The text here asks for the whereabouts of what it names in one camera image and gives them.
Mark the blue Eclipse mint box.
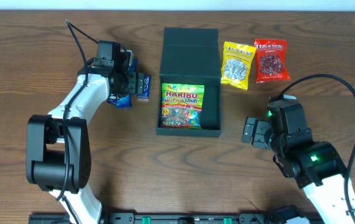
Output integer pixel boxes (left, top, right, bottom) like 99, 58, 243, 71
137, 75, 151, 100

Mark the red snack bag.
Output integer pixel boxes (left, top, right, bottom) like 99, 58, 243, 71
254, 39, 291, 83

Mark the Dairy Milk chocolate bar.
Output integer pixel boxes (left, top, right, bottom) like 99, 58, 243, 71
107, 94, 119, 105

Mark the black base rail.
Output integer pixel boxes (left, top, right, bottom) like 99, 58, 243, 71
28, 205, 321, 224

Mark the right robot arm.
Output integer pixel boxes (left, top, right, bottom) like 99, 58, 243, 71
242, 116, 355, 223

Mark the Haribo gummy candy bag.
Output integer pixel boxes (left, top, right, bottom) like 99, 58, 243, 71
160, 83, 205, 129

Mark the dark green open box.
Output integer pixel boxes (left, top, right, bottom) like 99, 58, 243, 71
156, 27, 222, 138

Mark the yellow snack bag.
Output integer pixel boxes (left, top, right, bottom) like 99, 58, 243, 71
221, 41, 256, 90

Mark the blue Oreo cookie pack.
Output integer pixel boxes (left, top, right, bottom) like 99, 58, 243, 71
115, 57, 138, 109

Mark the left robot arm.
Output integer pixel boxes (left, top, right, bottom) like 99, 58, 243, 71
26, 66, 144, 223

